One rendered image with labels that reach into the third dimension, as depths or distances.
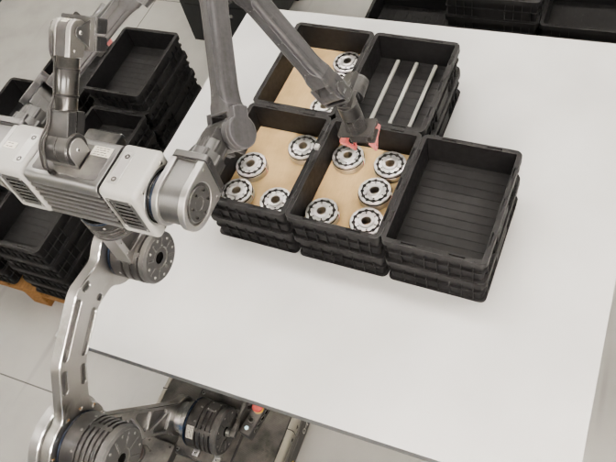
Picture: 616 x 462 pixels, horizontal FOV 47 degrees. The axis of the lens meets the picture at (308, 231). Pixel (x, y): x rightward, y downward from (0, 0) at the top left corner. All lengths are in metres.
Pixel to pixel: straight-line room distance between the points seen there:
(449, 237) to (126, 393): 1.57
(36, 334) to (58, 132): 1.94
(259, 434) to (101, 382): 0.86
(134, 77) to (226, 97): 1.82
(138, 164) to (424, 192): 0.98
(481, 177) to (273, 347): 0.81
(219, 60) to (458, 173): 0.91
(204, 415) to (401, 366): 0.73
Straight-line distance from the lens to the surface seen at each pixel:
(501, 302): 2.11
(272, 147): 2.37
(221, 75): 1.60
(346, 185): 2.21
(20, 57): 4.74
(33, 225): 3.04
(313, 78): 1.82
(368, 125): 1.96
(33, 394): 3.26
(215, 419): 2.40
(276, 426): 2.52
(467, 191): 2.16
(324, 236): 2.07
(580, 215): 2.29
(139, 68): 3.41
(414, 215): 2.12
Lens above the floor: 2.57
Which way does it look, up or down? 55 degrees down
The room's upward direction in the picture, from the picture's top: 19 degrees counter-clockwise
